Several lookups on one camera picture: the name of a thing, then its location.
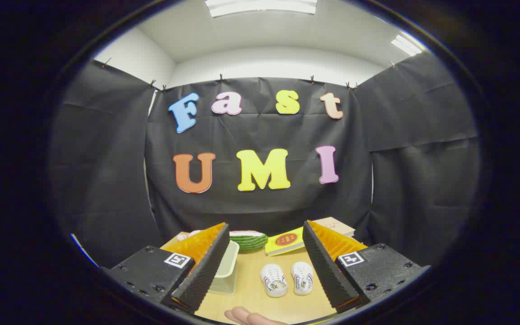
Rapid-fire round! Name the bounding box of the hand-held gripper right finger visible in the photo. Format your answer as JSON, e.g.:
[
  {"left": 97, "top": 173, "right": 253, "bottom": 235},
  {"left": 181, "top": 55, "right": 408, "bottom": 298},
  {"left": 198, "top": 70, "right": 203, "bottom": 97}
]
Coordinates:
[{"left": 302, "top": 220, "right": 432, "bottom": 314}]

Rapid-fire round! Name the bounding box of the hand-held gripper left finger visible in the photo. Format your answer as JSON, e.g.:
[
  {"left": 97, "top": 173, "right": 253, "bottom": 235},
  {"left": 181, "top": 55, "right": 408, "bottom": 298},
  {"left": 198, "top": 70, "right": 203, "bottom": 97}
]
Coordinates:
[{"left": 100, "top": 222, "right": 231, "bottom": 315}]

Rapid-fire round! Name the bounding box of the beige fabric storage box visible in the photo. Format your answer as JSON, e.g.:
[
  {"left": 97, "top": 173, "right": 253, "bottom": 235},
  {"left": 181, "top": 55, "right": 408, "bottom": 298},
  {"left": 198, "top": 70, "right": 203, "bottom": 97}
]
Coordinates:
[{"left": 208, "top": 241, "right": 240, "bottom": 295}]

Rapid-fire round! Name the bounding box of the white canvas shoe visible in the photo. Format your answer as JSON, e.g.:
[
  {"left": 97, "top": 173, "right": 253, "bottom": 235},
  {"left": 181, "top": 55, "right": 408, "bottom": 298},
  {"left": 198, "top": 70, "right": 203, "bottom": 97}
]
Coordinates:
[
  {"left": 291, "top": 261, "right": 314, "bottom": 296},
  {"left": 260, "top": 264, "right": 288, "bottom": 298}
]

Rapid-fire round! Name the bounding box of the beige book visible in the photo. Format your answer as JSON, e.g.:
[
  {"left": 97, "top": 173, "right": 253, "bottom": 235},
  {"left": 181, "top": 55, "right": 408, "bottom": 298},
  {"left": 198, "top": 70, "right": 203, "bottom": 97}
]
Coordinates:
[{"left": 313, "top": 217, "right": 356, "bottom": 238}]

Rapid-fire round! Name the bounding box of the yellow book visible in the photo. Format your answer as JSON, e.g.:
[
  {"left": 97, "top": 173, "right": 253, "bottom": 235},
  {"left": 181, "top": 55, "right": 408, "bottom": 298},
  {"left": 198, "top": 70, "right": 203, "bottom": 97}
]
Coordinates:
[{"left": 265, "top": 227, "right": 306, "bottom": 257}]

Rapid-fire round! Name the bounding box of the watermelon slice plush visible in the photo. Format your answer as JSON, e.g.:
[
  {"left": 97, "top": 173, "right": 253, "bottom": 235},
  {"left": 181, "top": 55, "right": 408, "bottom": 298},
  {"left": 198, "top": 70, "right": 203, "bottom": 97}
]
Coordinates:
[{"left": 229, "top": 230, "right": 269, "bottom": 252}]

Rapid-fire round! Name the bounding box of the small ceiling light panel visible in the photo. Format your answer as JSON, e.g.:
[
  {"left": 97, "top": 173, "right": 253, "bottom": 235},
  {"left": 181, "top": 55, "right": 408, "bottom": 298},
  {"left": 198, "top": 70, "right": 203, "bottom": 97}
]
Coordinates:
[{"left": 390, "top": 34, "right": 423, "bottom": 56}]

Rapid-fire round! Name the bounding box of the long ceiling light panel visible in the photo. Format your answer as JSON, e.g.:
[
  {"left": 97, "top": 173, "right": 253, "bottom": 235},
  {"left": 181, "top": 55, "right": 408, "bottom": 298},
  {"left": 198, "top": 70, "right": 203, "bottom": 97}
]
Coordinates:
[{"left": 204, "top": 0, "right": 318, "bottom": 18}]

